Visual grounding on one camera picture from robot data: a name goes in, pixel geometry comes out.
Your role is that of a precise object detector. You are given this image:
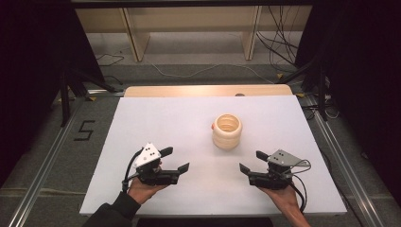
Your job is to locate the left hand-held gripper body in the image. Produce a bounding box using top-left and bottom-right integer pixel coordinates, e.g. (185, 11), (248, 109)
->
(131, 142), (182, 187)

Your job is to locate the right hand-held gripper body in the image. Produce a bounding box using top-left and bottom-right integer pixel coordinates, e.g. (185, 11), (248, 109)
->
(248, 148), (312, 191)

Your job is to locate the cream ribbed cup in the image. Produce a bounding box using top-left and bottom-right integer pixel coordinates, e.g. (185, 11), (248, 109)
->
(211, 113), (244, 151)

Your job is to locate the person's right hand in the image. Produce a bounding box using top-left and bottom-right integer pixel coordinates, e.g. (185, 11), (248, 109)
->
(257, 183), (301, 213)

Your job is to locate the person's left hand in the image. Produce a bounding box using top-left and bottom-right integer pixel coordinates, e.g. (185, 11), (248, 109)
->
(127, 160), (168, 205)

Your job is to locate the white board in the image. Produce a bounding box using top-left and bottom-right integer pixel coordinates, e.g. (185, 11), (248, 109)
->
(78, 95), (348, 218)

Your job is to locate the light wooden table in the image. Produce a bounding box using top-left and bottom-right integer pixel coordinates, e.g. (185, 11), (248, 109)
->
(123, 83), (294, 98)

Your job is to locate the black metal stand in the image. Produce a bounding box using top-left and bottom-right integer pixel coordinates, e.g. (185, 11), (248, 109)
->
(58, 66), (120, 127)
(278, 54), (331, 122)

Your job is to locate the dark curtain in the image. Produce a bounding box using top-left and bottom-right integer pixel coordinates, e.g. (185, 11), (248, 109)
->
(0, 0), (106, 187)
(296, 0), (401, 206)

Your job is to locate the light wooden desk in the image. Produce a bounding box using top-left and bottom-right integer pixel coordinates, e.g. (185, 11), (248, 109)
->
(74, 4), (313, 62)

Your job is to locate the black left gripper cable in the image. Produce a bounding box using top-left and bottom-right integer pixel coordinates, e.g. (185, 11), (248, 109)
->
(121, 148), (145, 194)

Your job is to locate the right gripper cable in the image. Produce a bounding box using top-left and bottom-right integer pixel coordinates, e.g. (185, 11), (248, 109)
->
(288, 159), (313, 214)

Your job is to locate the aluminium floor rail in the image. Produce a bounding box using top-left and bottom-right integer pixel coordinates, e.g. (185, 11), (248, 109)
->
(8, 97), (87, 227)
(305, 95), (384, 227)

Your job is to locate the white floor cable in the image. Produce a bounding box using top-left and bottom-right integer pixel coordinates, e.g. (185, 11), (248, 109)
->
(150, 62), (276, 85)

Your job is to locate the thin black floor cable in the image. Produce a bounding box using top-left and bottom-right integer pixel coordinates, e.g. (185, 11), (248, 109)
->
(95, 52), (126, 68)

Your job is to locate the bundle of black cables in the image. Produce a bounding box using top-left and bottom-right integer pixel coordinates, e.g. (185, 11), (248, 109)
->
(255, 5), (301, 74)

